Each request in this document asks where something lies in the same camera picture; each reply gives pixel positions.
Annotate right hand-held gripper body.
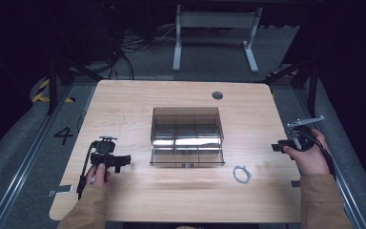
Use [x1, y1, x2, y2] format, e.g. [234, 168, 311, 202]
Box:
[285, 115, 326, 153]

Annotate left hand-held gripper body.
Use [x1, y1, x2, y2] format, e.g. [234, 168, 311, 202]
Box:
[90, 135, 119, 167]

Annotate pale blue bracelet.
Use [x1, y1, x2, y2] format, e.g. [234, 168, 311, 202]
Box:
[233, 164, 253, 185]

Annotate smoky clear plastic drawer box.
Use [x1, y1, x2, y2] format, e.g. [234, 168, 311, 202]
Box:
[149, 106, 227, 167]

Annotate person's left hand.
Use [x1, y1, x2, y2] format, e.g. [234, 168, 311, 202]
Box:
[85, 162, 112, 189]

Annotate person's right hand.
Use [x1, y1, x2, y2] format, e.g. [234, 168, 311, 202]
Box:
[282, 128, 333, 177]

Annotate black metal stand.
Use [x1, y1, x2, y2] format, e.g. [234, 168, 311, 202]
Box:
[45, 54, 105, 116]
[256, 58, 319, 118]

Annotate grey tape strip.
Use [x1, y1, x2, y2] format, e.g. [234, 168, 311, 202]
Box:
[47, 184, 74, 198]

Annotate yellow black hazard floor tape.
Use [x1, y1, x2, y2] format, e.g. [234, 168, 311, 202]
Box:
[31, 78, 76, 104]

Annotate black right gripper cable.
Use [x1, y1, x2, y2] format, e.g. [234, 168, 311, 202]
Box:
[301, 131, 336, 179]

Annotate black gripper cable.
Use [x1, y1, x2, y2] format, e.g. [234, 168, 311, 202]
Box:
[76, 140, 97, 200]
[301, 131, 336, 179]

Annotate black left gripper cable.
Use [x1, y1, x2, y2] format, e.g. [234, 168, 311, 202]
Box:
[76, 140, 97, 200]

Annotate tangle of black floor cables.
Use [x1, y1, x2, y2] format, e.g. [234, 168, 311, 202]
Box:
[106, 23, 179, 81]

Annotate white metal desk frame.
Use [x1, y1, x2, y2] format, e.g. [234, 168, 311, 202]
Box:
[172, 4, 264, 74]

